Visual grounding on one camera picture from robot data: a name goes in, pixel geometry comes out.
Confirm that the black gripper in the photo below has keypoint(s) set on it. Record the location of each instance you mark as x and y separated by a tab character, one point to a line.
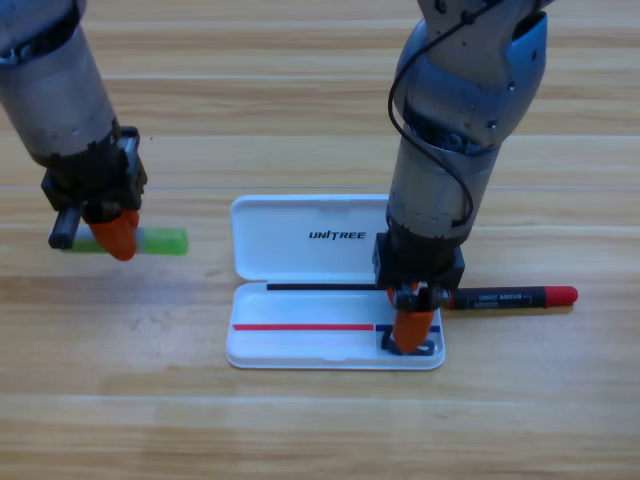
105	175
420	260

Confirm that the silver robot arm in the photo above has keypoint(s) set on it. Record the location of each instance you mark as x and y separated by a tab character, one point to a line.
450	100
50	90

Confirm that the green translucent pen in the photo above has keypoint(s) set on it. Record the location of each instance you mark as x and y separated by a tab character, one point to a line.
165	240

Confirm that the white Unitree pencil case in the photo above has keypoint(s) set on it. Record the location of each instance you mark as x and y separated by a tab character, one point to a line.
300	250

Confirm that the red black whiteboard marker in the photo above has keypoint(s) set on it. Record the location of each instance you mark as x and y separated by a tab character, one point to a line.
505	298

